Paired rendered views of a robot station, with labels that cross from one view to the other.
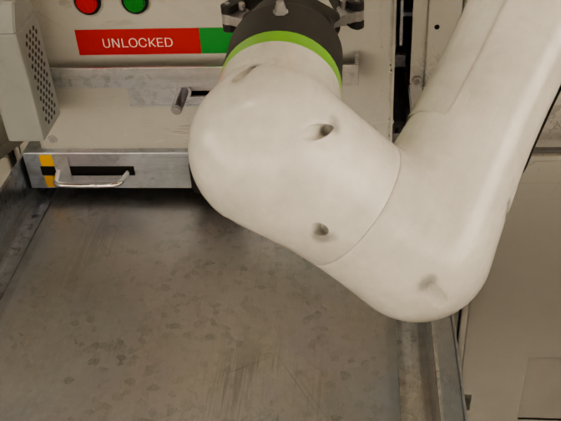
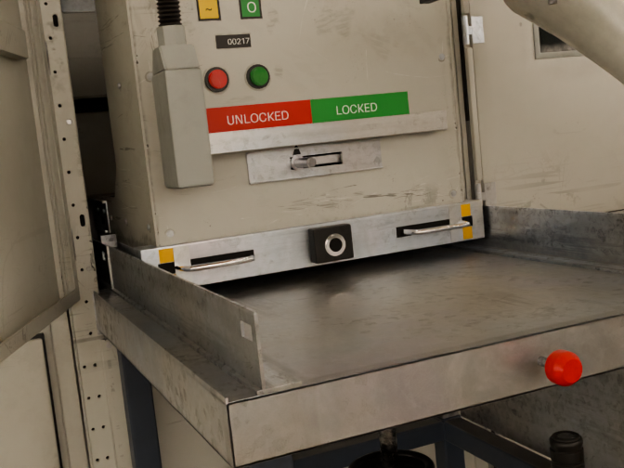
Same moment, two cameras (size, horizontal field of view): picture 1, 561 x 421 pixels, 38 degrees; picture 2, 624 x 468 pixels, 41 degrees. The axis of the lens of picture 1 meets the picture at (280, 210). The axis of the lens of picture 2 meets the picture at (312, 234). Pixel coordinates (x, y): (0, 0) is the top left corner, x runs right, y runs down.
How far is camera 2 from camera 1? 85 cm
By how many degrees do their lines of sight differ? 40
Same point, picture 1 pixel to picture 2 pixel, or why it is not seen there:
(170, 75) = (302, 132)
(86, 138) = (203, 227)
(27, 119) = (201, 158)
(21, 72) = (201, 106)
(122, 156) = (243, 239)
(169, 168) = (288, 246)
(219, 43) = (327, 113)
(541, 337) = not seen: hidden behind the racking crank
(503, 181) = not seen: outside the picture
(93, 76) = (234, 138)
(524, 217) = not seen: hidden behind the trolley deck
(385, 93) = (454, 149)
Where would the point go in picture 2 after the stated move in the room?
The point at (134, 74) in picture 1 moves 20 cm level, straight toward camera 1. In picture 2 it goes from (270, 134) to (374, 122)
